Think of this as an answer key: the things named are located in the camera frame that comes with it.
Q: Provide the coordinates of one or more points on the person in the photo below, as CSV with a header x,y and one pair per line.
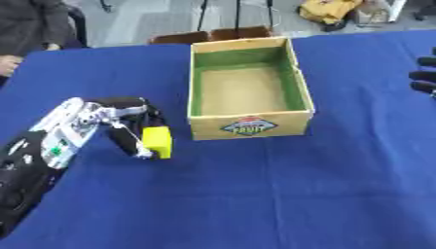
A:
x,y
34,22

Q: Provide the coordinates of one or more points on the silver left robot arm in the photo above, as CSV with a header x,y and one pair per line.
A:
x,y
54,139

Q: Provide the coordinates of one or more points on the tan cardboard box green inside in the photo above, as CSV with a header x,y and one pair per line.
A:
x,y
247,94

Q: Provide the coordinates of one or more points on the black tripod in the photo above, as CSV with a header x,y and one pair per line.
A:
x,y
235,14

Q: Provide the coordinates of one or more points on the yellow bag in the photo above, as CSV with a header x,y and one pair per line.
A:
x,y
328,11

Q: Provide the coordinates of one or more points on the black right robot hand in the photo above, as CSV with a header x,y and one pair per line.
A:
x,y
424,76

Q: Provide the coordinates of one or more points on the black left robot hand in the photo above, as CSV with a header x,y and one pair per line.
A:
x,y
128,124

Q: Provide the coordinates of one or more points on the yellow rectangular block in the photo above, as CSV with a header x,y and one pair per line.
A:
x,y
157,141

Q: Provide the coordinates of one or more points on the person's hand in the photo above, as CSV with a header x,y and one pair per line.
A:
x,y
8,64

